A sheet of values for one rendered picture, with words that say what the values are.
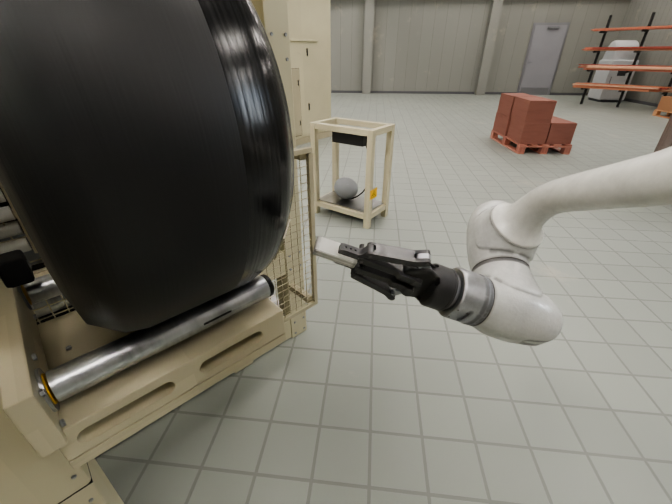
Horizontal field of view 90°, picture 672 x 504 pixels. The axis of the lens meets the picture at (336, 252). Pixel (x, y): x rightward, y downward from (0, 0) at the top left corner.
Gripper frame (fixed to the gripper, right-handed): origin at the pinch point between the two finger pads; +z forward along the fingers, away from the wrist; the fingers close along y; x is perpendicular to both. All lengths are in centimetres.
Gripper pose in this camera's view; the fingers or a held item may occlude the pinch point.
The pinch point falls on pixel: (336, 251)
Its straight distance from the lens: 53.6
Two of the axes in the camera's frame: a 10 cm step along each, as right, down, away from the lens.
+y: -3.4, 5.6, 7.5
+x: 1.4, -7.6, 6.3
